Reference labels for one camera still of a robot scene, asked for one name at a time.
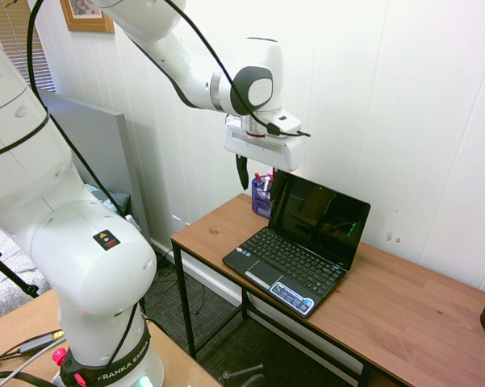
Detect wooden desk with black frame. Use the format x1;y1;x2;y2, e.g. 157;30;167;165
169;192;485;387

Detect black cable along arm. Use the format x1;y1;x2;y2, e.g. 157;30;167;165
0;0;312;372

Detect wooden framed picture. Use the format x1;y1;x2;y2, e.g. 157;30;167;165
60;0;116;35

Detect window blind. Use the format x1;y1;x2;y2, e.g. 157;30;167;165
1;0;58;94

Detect grey cable connector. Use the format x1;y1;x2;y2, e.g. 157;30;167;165
19;331;67;356

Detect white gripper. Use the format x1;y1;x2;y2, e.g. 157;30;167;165
224;123;307;202

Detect black cable on table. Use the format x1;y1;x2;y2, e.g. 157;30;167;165
0;352;60;387

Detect blue translucent pen holder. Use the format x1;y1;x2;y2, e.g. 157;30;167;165
251;176;275;219

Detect black floor cables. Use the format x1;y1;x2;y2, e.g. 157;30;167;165
151;248;182;289

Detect white patterned bed cover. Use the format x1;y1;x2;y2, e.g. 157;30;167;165
0;220;52;326

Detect white cable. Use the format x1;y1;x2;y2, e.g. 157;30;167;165
0;345;68;387

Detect grey board panel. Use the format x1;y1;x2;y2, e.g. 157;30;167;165
35;88;153;243

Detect black laptop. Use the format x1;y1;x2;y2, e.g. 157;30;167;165
221;169;372;319

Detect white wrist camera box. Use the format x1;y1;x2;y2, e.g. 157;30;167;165
265;107;303;134

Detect teal cloth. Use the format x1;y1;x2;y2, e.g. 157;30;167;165
82;182;132;218

